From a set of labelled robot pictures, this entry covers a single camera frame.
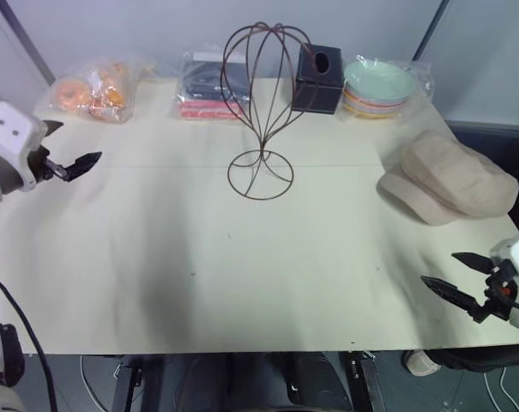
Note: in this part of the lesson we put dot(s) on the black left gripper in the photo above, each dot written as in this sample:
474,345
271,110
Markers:
42,165

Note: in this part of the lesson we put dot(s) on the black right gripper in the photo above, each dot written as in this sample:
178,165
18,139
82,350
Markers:
501,296

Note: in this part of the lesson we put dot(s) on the beige cap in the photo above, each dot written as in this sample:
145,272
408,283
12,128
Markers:
448,180

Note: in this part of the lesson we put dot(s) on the bag of orange items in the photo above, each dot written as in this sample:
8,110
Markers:
92,92

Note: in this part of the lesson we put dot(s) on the white shoe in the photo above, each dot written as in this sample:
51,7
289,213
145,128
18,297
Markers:
420,364

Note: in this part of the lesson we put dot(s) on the bag of dark red packets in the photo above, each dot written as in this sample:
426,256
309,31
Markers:
199,90

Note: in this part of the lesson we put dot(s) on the clear plastic plate bag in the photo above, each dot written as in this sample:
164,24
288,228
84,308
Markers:
422,75

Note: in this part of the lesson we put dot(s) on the stack of pastel plates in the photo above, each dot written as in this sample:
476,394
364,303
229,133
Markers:
377,83

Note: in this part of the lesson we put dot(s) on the black tissue box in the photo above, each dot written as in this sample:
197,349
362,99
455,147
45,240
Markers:
317,92

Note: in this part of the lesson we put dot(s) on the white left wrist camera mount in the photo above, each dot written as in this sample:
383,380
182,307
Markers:
11,133

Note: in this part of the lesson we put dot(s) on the dark grey wall post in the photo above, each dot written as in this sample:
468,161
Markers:
430,30
29,43

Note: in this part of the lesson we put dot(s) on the black table leg bracket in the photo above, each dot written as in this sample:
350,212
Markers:
124,382
364,382

